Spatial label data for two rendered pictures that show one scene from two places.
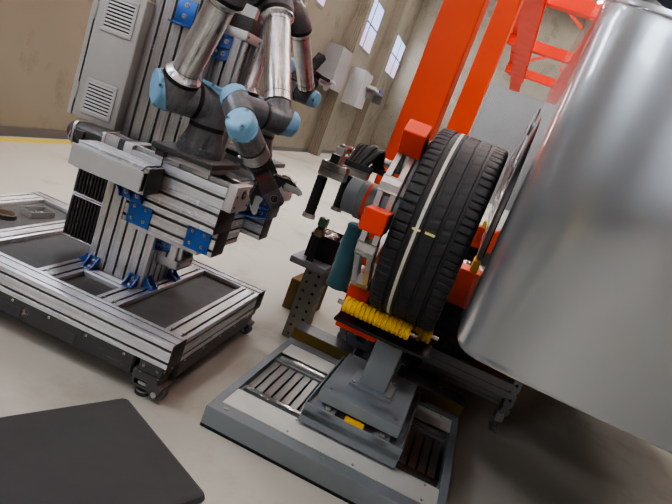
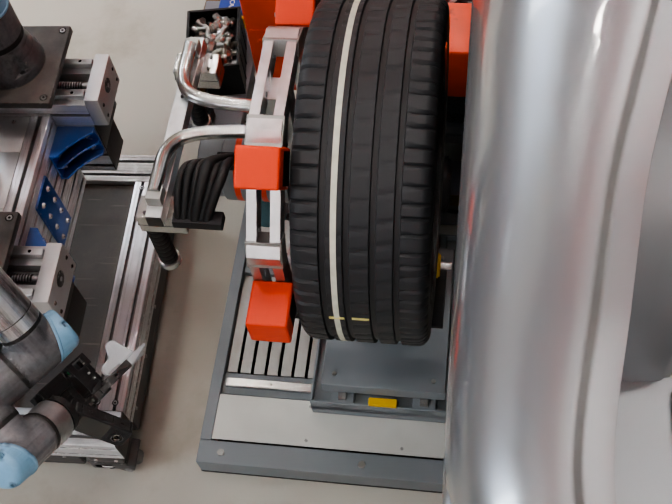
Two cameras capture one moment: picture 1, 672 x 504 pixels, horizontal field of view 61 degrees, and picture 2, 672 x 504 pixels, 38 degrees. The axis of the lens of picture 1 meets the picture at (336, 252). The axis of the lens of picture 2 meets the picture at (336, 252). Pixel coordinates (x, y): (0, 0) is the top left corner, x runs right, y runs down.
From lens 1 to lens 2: 1.58 m
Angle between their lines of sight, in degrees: 47
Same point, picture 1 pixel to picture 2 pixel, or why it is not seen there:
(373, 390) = not seen: hidden behind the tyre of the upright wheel
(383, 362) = not seen: hidden behind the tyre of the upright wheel
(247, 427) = (257, 468)
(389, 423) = (427, 393)
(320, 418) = (338, 408)
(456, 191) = (370, 256)
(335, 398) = (345, 387)
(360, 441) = (400, 414)
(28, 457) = not seen: outside the picture
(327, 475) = (376, 481)
